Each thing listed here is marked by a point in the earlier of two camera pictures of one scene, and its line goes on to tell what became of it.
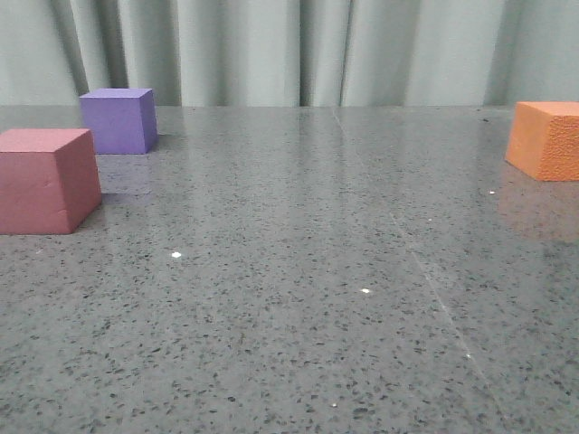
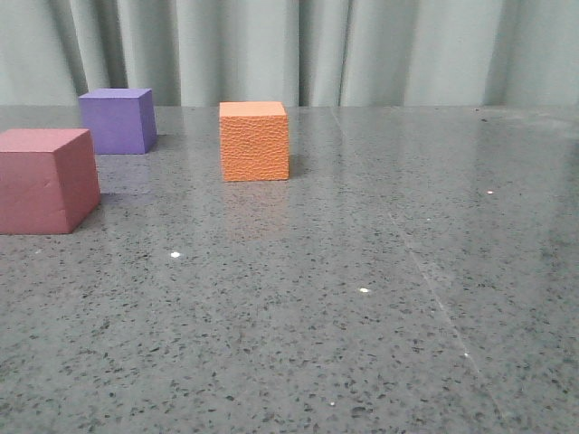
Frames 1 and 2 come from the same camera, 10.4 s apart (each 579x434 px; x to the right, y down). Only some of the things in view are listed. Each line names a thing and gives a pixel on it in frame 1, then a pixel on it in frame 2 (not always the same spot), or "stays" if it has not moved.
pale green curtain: x=291 y=52 stays
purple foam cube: x=121 y=120 stays
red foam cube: x=49 y=180 stays
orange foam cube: x=543 y=140 to x=254 y=141
